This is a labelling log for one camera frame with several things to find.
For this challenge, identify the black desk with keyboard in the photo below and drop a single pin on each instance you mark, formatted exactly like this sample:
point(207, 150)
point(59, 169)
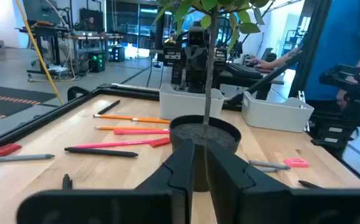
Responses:
point(245, 73)

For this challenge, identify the black monitor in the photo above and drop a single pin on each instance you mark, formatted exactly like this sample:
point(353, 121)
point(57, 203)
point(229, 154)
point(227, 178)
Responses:
point(40, 11)

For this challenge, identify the green plant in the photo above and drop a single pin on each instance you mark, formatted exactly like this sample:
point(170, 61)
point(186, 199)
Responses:
point(195, 132)

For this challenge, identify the pink pencil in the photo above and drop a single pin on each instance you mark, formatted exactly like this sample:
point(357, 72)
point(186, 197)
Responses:
point(111, 144)
point(139, 132)

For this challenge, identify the computer tower green lights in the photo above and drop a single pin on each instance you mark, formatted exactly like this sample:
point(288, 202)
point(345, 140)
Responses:
point(96, 63)

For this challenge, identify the grey plastic bin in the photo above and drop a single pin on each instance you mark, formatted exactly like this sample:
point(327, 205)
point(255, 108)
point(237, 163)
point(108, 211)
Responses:
point(273, 118)
point(183, 105)

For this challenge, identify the black computer tower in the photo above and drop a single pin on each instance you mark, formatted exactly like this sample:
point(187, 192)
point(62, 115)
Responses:
point(116, 54)

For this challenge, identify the black hazard striped mat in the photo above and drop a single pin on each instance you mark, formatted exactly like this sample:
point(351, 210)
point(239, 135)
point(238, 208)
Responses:
point(12, 108)

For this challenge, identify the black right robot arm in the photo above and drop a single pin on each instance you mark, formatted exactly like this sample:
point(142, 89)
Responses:
point(335, 133)

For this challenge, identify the red eraser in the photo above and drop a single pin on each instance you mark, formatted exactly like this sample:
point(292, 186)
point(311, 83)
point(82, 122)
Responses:
point(4, 149)
point(160, 142)

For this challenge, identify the orange pencil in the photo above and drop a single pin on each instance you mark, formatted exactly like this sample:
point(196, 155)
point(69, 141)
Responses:
point(117, 117)

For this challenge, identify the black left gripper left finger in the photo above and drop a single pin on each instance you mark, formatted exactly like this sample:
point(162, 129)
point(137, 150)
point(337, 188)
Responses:
point(180, 186)

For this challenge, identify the orange pens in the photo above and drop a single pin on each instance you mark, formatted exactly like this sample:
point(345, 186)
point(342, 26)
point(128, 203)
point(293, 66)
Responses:
point(130, 127)

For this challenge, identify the person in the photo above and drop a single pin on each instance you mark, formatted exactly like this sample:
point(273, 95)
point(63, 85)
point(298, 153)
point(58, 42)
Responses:
point(90, 23)
point(339, 46)

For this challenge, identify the grey crayon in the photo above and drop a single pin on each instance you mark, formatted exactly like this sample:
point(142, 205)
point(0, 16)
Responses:
point(21, 158)
point(268, 164)
point(268, 170)

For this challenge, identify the person's forearm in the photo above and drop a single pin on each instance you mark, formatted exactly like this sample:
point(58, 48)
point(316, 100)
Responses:
point(284, 57)

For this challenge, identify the person's hand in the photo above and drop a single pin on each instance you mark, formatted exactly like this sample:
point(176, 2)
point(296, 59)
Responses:
point(261, 64)

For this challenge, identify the pink eraser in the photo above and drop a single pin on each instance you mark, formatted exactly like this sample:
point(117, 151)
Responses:
point(296, 162)

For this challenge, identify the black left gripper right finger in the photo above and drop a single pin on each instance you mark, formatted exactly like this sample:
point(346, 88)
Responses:
point(230, 193)

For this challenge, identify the black equipment desk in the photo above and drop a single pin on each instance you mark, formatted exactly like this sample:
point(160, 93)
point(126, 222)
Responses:
point(46, 29)

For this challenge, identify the black robot station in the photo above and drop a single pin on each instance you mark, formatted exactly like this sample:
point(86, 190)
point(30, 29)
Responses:
point(195, 65)

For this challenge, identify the black pens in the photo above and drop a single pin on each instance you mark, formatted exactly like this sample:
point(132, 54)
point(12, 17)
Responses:
point(108, 107)

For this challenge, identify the black pen white print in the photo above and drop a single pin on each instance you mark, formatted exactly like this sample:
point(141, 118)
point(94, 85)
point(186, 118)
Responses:
point(307, 184)

